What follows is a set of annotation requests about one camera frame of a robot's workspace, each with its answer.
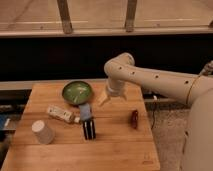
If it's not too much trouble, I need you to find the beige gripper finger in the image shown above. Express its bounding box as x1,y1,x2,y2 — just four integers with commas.
121,93,127,100
98,92,110,106

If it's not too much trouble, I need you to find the white ceramic cup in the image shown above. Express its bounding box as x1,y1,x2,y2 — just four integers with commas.
32,120,55,144

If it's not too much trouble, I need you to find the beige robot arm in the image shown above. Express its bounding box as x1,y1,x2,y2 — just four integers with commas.
99,53,213,171

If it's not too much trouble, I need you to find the dark red small object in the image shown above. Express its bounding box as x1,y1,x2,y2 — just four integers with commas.
131,110,138,129

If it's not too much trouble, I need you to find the green bowl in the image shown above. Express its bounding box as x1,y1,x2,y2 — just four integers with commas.
62,81,93,105

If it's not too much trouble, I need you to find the white tube with label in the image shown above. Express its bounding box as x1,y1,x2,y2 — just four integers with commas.
47,106,80,124

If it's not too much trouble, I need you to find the right wooden post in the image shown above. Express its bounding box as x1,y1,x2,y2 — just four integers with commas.
124,0,137,32

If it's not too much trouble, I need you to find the wooden post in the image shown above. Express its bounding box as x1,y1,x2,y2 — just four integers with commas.
124,0,137,32
57,0,73,34

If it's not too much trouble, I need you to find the grey braided hose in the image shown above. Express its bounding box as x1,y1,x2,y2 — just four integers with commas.
199,60,213,77

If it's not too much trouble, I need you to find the left wooden post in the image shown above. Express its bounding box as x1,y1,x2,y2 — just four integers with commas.
57,0,73,34

